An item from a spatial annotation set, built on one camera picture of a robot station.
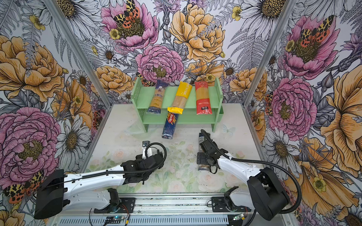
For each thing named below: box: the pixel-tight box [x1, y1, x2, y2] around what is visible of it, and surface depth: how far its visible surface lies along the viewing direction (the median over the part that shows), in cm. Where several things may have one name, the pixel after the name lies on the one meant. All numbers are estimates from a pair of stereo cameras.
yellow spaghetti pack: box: [166, 80, 193, 115], surface depth 84 cm
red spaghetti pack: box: [195, 80, 213, 116], surface depth 86 cm
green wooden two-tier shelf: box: [131, 76, 224, 133], surface depth 92 cm
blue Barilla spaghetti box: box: [161, 112, 179, 140], surface depth 91 cm
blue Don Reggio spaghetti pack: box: [146, 79, 169, 114], surface depth 85 cm
